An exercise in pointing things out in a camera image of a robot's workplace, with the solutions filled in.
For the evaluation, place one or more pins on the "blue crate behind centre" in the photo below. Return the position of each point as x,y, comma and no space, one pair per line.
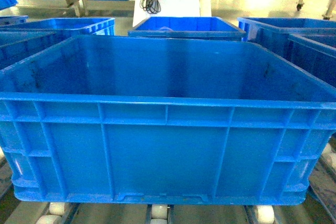
208,28

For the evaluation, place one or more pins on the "blue crate rear left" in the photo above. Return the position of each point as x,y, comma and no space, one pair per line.
20,41

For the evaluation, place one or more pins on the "white roller track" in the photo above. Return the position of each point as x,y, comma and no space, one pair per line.
158,213

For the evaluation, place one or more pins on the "blue crate rear right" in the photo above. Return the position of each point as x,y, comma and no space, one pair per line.
307,43

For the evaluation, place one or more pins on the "large blue plastic crate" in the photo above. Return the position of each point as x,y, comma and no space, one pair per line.
109,119

